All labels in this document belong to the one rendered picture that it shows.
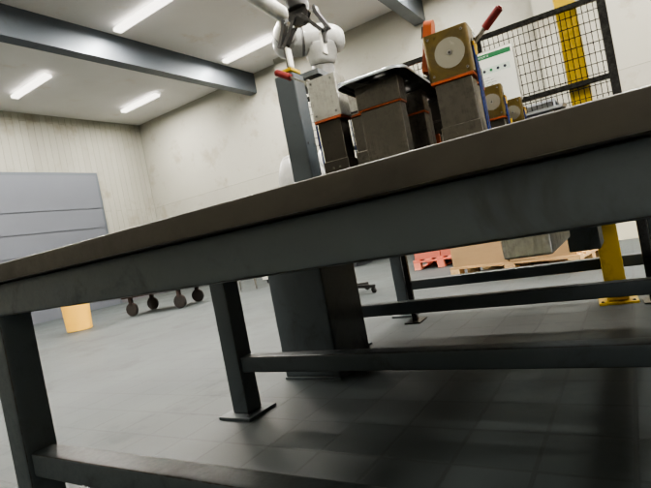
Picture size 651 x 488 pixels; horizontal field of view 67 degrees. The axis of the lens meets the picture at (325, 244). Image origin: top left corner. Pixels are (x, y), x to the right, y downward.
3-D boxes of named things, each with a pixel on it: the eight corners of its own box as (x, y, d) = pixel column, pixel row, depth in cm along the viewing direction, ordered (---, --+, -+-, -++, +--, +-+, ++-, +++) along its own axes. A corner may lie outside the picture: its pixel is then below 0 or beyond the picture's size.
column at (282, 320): (285, 380, 228) (259, 241, 227) (321, 358, 254) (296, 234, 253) (341, 380, 212) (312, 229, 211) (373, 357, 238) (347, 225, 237)
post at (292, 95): (319, 212, 150) (292, 71, 150) (298, 216, 154) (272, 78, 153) (330, 211, 157) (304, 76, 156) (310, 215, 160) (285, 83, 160)
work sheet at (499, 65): (523, 99, 260) (512, 42, 260) (480, 111, 271) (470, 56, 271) (523, 99, 262) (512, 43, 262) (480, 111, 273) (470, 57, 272)
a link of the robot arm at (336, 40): (316, 193, 243) (359, 187, 245) (321, 196, 227) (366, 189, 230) (295, 29, 228) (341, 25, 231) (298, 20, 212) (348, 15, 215)
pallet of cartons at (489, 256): (608, 254, 429) (600, 209, 429) (594, 270, 362) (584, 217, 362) (479, 268, 500) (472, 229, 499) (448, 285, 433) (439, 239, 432)
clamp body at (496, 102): (526, 176, 173) (508, 79, 172) (492, 184, 179) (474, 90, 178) (528, 177, 179) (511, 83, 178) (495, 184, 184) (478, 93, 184)
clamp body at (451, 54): (506, 169, 114) (478, 15, 113) (448, 182, 121) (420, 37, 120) (511, 170, 122) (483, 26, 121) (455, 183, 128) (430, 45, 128)
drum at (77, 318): (101, 325, 678) (92, 280, 677) (74, 332, 646) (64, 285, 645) (85, 326, 700) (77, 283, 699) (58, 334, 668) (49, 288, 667)
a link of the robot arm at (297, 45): (269, 20, 212) (300, 17, 214) (269, 40, 230) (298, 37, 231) (274, 49, 211) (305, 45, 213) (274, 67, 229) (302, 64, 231)
